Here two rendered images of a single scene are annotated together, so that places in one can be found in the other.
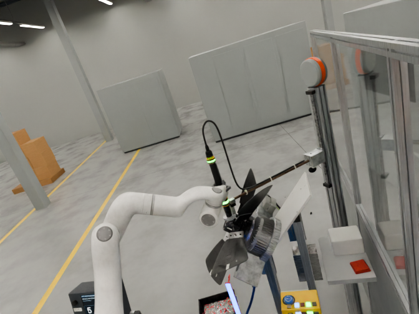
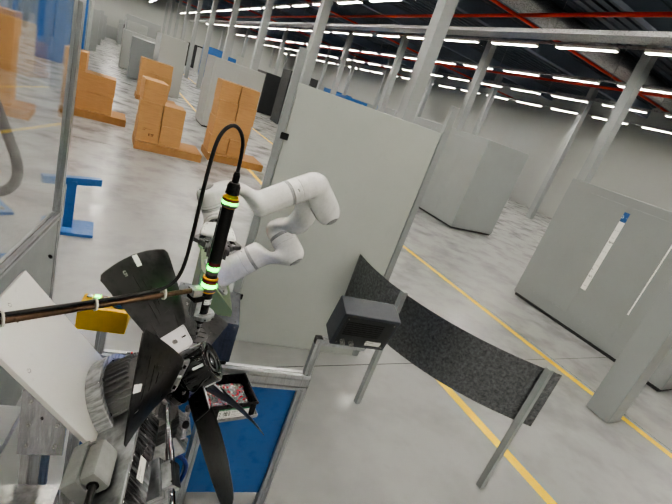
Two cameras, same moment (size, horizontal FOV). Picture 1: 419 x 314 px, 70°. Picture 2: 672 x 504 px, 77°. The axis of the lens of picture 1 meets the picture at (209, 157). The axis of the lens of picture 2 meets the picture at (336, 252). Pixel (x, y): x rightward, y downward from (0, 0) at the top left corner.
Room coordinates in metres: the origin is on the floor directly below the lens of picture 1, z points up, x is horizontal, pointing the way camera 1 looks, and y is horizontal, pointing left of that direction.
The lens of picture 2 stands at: (2.43, -0.42, 1.99)
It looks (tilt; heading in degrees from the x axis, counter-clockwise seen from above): 19 degrees down; 141
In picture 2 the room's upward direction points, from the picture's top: 20 degrees clockwise
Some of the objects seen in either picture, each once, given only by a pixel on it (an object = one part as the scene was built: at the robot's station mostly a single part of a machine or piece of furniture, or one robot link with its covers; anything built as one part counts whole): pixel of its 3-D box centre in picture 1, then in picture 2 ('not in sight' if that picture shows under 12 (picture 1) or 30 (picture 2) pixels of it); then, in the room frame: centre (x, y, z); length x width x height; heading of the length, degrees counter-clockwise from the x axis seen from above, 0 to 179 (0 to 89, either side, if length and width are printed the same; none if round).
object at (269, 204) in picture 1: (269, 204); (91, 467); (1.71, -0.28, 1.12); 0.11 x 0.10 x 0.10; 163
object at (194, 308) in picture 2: (229, 209); (202, 301); (1.42, -0.01, 1.35); 0.09 x 0.07 x 0.10; 108
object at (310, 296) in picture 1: (301, 308); (104, 315); (0.98, -0.18, 1.02); 0.16 x 0.10 x 0.11; 73
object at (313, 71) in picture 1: (313, 71); not in sight; (1.63, -0.69, 1.88); 0.17 x 0.15 x 0.16; 163
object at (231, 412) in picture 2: (219, 309); (222, 396); (1.28, 0.21, 0.84); 0.22 x 0.17 x 0.07; 88
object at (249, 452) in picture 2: not in sight; (186, 438); (1.10, 0.20, 0.45); 0.82 x 0.01 x 0.66; 73
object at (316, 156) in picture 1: (315, 157); not in sight; (1.60, -0.60, 1.40); 0.10 x 0.07 x 0.08; 108
